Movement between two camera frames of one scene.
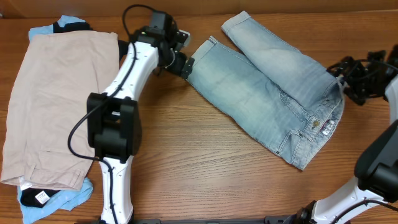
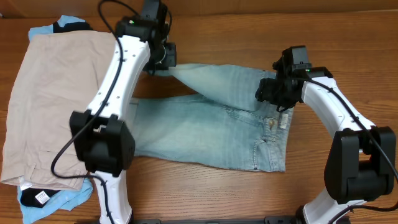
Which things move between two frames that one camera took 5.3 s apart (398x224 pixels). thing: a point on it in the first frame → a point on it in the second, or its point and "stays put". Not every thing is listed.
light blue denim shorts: [285, 101] → [224, 122]
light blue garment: [65, 200] stays put
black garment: [33, 198] stays put
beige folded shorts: [57, 73] stays put
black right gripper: [354, 69] → [267, 95]
